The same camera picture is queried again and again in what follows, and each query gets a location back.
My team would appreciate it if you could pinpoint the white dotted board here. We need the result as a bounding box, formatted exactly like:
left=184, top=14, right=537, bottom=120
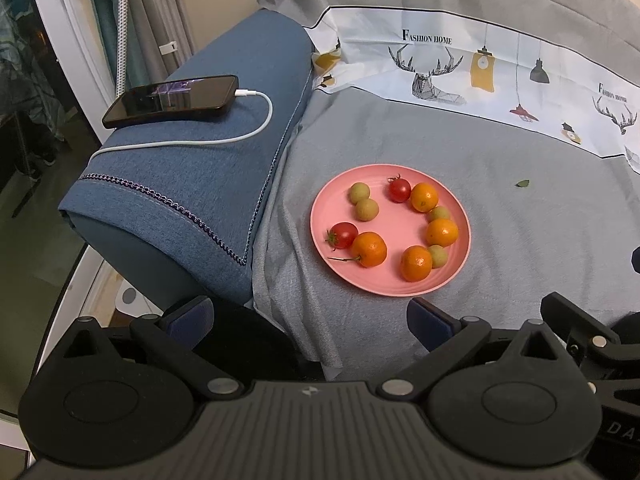
left=115, top=281, right=162, bottom=319

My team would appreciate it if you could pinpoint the black smartphone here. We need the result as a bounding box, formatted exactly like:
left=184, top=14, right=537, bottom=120
left=102, top=75, right=240, bottom=130

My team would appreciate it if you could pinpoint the mandarin orange with stem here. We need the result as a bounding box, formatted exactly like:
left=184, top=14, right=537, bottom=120
left=327, top=231, right=388, bottom=268

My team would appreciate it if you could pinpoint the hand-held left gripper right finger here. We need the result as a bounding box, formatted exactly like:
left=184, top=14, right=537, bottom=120
left=377, top=298, right=581, bottom=401

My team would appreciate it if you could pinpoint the black-white braided cord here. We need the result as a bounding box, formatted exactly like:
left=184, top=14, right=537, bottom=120
left=114, top=0, right=132, bottom=98

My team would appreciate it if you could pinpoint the grey curtain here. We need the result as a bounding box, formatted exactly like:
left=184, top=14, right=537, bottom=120
left=127, top=0, right=197, bottom=80

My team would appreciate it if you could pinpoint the grey printed bedsheet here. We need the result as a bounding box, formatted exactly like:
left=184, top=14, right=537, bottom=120
left=250, top=0, right=640, bottom=381

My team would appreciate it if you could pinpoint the pink plate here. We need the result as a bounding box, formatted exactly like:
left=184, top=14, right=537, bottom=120
left=310, top=164, right=472, bottom=297

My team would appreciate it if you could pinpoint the white charging cable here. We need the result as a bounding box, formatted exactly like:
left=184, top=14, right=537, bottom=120
left=92, top=90, right=273, bottom=158

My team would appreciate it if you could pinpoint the blue sofa armrest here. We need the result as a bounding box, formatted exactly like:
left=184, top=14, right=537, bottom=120
left=57, top=10, right=315, bottom=306

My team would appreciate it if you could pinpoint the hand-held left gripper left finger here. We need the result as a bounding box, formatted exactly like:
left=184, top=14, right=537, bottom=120
left=47, top=296, right=246, bottom=401

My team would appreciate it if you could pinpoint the teal curtain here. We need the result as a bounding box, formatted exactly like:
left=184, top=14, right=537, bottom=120
left=82, top=0, right=126, bottom=92

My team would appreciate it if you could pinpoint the red cherry tomato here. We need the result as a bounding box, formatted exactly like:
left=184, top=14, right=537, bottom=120
left=325, top=222, right=359, bottom=252
left=387, top=174, right=412, bottom=203

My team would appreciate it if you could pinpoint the small mandarin orange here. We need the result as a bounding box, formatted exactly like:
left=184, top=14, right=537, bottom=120
left=426, top=218, right=460, bottom=248
left=410, top=182, right=440, bottom=213
left=400, top=245, right=434, bottom=282

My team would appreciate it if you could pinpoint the white round frame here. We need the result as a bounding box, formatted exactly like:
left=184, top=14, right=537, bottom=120
left=25, top=0, right=121, bottom=131

